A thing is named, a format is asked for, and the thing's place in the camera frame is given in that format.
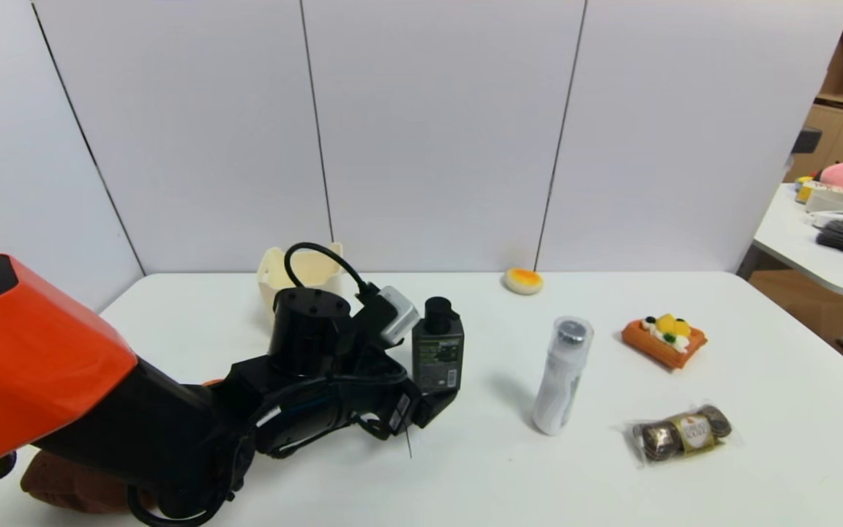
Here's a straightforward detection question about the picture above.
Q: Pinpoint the black camera cable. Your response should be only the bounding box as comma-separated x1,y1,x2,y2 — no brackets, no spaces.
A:
283,242,381,302

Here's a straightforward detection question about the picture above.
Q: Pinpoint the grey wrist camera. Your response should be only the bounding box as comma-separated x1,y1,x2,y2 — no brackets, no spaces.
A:
376,285,421,346

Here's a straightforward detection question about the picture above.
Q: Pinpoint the black pump bottle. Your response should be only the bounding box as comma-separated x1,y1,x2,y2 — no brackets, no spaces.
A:
411,296,465,395

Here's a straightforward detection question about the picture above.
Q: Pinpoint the white side table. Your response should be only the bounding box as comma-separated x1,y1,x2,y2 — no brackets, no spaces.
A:
736,161,843,299

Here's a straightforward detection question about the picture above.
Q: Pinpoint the toy waffle with fruit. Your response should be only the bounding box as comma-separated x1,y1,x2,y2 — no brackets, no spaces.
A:
621,314,708,370

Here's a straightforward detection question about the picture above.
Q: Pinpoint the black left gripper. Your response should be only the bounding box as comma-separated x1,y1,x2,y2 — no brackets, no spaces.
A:
347,378,458,441

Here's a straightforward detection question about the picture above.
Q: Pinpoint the white plastic case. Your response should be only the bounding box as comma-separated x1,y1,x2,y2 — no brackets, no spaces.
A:
804,185,843,214

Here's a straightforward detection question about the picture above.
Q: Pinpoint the gold chocolate balls pack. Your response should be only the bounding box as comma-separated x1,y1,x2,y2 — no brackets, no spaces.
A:
626,403,734,464

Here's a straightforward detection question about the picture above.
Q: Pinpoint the orange topped toy bun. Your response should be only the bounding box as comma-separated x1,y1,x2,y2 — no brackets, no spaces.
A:
503,268,544,296

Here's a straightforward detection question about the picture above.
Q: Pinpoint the white bottle with clear cap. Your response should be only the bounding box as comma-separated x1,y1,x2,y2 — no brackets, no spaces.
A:
531,315,594,437

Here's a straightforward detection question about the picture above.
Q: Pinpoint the brown cloth pouch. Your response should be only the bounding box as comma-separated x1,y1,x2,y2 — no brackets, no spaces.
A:
20,449,153,515

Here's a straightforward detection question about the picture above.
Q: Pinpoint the cream white plastic box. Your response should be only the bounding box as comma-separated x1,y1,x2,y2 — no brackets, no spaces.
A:
257,244,345,317

